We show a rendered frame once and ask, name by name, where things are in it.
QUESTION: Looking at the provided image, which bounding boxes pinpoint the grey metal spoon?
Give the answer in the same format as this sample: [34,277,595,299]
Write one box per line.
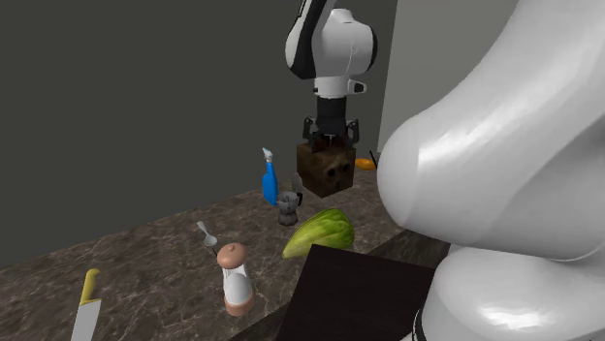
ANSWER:
[196,220,219,248]

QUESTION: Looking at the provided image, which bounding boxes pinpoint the grey moka pot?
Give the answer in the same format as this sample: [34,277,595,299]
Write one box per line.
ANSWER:
[275,190,304,227]

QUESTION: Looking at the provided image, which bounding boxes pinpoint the white pepper mill wooden top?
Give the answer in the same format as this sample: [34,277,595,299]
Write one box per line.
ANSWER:
[216,242,256,317]

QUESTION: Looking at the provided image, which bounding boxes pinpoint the blue spray bottle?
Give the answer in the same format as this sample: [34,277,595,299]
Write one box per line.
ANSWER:
[261,147,280,207]

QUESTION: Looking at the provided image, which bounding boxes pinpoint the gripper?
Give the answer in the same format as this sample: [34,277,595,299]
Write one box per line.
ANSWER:
[302,96,361,154]

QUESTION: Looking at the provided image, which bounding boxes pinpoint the brown cube box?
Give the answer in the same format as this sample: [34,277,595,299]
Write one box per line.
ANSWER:
[296,140,357,199]

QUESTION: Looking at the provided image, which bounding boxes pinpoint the green lettuce head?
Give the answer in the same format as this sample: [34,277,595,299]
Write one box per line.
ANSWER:
[281,207,356,260]

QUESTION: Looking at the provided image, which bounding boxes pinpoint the knife with yellow handle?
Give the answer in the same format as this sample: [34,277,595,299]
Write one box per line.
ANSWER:
[70,267,103,341]

